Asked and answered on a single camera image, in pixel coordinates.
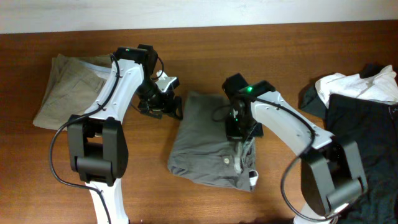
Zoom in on grey cargo shorts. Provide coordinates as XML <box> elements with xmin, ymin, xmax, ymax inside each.
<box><xmin>167</xmin><ymin>91</ymin><xmax>259</xmax><ymax>192</ymax></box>

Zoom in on beige shorts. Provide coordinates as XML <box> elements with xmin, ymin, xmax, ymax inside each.
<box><xmin>33</xmin><ymin>54</ymin><xmax>111</xmax><ymax>130</ymax></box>

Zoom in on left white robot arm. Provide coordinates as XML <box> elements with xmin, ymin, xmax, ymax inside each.
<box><xmin>67</xmin><ymin>44</ymin><xmax>183</xmax><ymax>223</ymax></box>

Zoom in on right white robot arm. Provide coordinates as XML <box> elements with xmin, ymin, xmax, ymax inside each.
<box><xmin>222</xmin><ymin>73</ymin><xmax>368</xmax><ymax>223</ymax></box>

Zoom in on black garment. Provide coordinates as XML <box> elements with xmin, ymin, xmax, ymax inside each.
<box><xmin>299</xmin><ymin>81</ymin><xmax>397</xmax><ymax>223</ymax></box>

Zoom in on white shirt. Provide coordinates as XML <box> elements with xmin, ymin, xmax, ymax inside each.
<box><xmin>315</xmin><ymin>64</ymin><xmax>397</xmax><ymax>108</ymax></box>

